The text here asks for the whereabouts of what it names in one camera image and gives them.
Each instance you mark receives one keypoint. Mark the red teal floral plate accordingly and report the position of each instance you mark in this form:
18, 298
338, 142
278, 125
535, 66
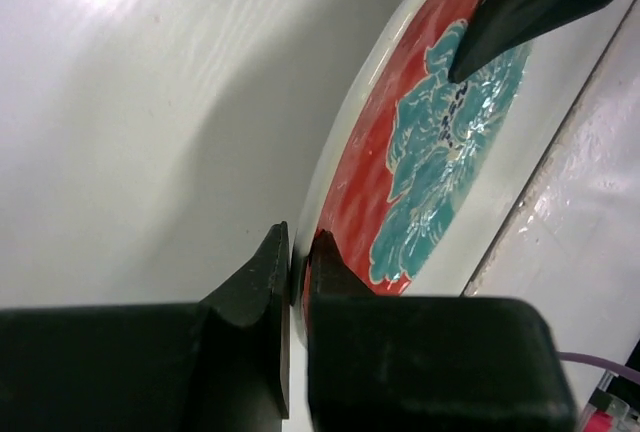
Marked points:
404, 150

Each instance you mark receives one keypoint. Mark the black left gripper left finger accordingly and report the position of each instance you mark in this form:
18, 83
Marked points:
217, 364

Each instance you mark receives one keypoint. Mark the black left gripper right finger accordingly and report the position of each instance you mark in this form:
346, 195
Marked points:
424, 363

